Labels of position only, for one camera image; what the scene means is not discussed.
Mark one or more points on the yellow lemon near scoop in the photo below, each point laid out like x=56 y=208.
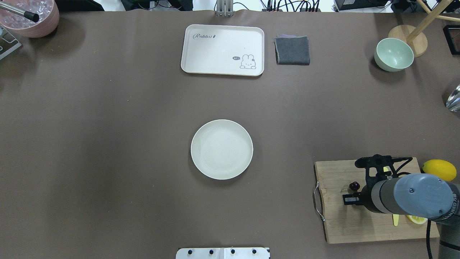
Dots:
x=440 y=168

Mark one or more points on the wooden cup stand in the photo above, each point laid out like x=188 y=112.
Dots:
x=414 y=36

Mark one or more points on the mint green bowl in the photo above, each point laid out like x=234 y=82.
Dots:
x=393 y=55

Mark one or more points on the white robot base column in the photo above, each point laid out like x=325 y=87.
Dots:
x=224 y=253

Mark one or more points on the cream round plate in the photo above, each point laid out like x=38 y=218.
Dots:
x=221 y=149

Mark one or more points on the pink ice bowl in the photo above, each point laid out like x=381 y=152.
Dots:
x=46 y=9

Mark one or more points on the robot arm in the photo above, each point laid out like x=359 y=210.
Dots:
x=422 y=195

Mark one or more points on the aluminium frame post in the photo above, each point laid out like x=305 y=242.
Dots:
x=224 y=8

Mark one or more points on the dark red cherry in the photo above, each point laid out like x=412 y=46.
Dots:
x=354 y=186

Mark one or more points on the grey folded cloth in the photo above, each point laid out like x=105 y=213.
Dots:
x=292 y=50

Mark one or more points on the wooden cutting board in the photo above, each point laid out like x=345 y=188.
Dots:
x=354 y=223

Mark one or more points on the lemon slice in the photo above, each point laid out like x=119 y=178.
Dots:
x=417 y=219

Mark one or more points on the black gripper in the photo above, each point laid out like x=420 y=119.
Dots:
x=366 y=195

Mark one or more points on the cream rabbit tray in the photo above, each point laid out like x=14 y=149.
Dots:
x=223 y=50

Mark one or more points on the metal muddler tool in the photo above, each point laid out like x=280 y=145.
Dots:
x=18 y=11

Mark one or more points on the clear glass cup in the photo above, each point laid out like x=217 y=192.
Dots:
x=453 y=100

